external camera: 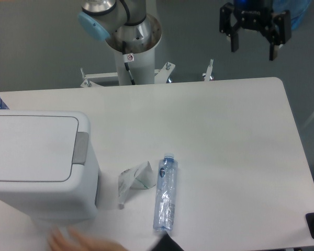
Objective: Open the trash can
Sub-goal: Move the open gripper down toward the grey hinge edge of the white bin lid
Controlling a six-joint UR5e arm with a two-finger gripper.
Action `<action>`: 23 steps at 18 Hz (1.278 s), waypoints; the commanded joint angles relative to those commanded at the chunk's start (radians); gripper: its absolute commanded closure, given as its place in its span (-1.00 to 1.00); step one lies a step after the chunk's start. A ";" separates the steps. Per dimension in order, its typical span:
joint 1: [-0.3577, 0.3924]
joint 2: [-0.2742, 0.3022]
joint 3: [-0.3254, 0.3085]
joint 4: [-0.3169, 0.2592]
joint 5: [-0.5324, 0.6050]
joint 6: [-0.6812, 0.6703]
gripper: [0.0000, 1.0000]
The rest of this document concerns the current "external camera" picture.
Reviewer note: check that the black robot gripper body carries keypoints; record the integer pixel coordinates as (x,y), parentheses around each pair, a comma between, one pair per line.
(253,15)

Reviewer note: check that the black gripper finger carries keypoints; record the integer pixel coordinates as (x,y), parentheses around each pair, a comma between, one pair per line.
(230,20)
(277,32)

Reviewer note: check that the white trash can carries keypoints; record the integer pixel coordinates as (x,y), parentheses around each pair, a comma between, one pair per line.
(48,167)

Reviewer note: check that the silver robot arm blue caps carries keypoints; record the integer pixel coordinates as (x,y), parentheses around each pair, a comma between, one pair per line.
(100,19)

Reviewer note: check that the blurred human hand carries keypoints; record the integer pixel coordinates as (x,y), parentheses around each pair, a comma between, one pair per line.
(78,241)

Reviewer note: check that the blue water jug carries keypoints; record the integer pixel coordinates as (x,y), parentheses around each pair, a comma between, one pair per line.
(297,8)

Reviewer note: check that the crumpled white plastic wrapper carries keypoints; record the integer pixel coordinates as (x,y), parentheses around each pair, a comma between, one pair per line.
(140,177)

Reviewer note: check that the clear plastic water bottle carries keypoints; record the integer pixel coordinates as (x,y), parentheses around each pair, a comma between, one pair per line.
(165,198)

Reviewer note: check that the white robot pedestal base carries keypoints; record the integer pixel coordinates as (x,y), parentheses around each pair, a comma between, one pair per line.
(132,69)

